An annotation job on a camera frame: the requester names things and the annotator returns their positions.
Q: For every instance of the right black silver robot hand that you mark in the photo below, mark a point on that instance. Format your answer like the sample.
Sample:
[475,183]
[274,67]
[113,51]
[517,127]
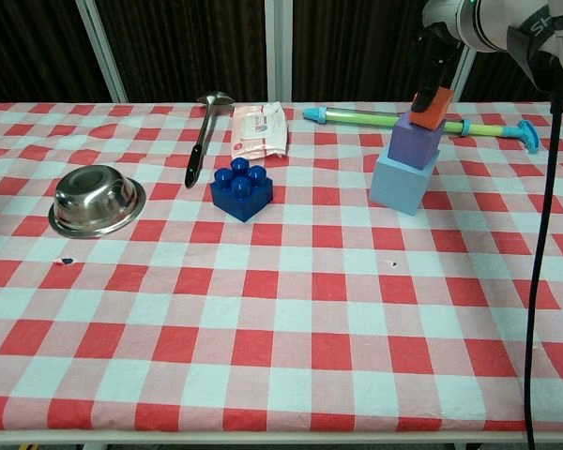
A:
[443,47]

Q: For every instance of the small orange foam cube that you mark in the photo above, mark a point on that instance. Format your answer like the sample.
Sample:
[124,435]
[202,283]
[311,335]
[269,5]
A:
[438,115]

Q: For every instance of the purple foam cube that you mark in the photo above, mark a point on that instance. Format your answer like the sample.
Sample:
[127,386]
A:
[413,143]

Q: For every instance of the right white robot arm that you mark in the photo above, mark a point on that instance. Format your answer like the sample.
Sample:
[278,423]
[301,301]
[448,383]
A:
[521,28]

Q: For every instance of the green blue water squirt toy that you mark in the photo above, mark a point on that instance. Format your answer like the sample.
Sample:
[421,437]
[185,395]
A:
[356,115]

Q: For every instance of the large light blue foam cube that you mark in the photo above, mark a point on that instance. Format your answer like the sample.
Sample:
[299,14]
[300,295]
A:
[396,187]

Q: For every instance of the pink white wet wipes pack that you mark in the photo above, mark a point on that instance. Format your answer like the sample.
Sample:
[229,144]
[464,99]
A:
[260,131]

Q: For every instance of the dark blue building block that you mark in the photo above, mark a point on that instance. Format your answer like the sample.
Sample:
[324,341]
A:
[241,197]

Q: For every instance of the red white checkered tablecloth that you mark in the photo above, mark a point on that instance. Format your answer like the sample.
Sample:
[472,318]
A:
[263,319]

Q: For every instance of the stainless steel bowl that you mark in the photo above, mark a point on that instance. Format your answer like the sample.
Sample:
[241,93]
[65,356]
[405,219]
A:
[94,197]

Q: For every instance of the white metal frame post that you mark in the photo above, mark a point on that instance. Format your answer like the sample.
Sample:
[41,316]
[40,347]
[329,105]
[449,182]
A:
[101,51]
[461,75]
[278,47]

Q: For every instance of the white table frame edge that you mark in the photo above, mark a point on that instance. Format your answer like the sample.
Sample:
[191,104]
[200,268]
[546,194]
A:
[263,441]

